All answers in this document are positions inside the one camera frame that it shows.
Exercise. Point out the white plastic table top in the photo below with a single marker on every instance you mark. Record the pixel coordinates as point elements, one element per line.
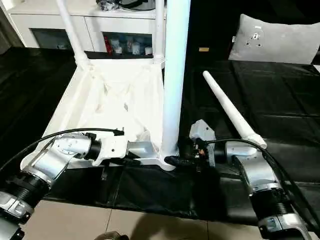
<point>115,95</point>

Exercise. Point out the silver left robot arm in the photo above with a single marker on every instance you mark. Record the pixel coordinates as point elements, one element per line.
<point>50,160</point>

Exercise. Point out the black cabinet with gold label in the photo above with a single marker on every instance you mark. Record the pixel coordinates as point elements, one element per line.
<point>210,25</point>

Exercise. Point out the grey cushion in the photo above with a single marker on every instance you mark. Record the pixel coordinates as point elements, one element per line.
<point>275,40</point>

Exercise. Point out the white flat board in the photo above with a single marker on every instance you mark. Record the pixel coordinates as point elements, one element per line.
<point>316,65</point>

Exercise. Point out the dark round appliance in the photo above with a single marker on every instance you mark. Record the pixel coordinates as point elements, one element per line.
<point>130,4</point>

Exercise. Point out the white glass-door cabinet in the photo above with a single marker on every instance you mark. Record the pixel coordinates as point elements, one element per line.
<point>40,25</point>

